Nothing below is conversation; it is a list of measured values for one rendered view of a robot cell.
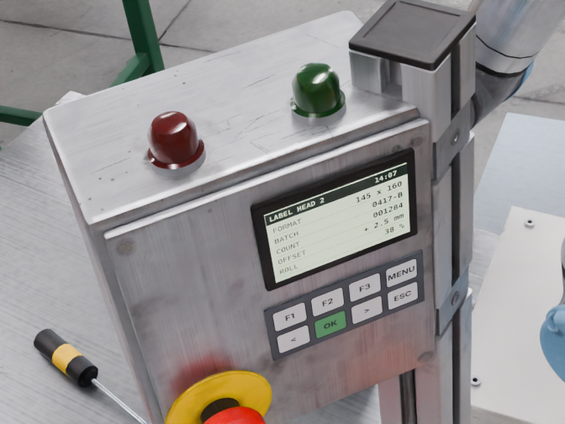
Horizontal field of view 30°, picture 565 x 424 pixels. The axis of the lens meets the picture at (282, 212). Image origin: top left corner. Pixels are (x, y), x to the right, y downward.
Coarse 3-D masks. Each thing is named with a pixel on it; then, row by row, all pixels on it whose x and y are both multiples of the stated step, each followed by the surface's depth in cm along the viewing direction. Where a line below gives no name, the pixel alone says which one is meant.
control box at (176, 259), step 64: (192, 64) 53; (256, 64) 52; (64, 128) 50; (128, 128) 50; (256, 128) 49; (320, 128) 48; (384, 128) 49; (128, 192) 47; (192, 192) 47; (256, 192) 47; (128, 256) 47; (192, 256) 48; (256, 256) 50; (384, 256) 53; (128, 320) 50; (192, 320) 51; (256, 320) 53; (384, 320) 57; (192, 384) 54; (256, 384) 56; (320, 384) 58
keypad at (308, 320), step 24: (384, 264) 54; (408, 264) 54; (336, 288) 53; (360, 288) 54; (384, 288) 55; (408, 288) 55; (264, 312) 52; (288, 312) 53; (312, 312) 54; (336, 312) 54; (360, 312) 55; (384, 312) 56; (288, 336) 54; (312, 336) 55; (336, 336) 56
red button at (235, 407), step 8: (216, 400) 55; (224, 400) 55; (232, 400) 55; (208, 408) 55; (216, 408) 55; (224, 408) 55; (232, 408) 54; (240, 408) 54; (248, 408) 54; (200, 416) 55; (208, 416) 55; (216, 416) 53; (224, 416) 53; (232, 416) 53; (240, 416) 53; (248, 416) 53; (256, 416) 54
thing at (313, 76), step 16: (320, 64) 48; (304, 80) 47; (320, 80) 47; (336, 80) 48; (304, 96) 48; (320, 96) 47; (336, 96) 48; (304, 112) 48; (320, 112) 48; (336, 112) 48
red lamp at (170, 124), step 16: (176, 112) 47; (160, 128) 46; (176, 128) 46; (192, 128) 46; (160, 144) 46; (176, 144) 46; (192, 144) 46; (160, 160) 47; (176, 160) 46; (192, 160) 47; (176, 176) 47
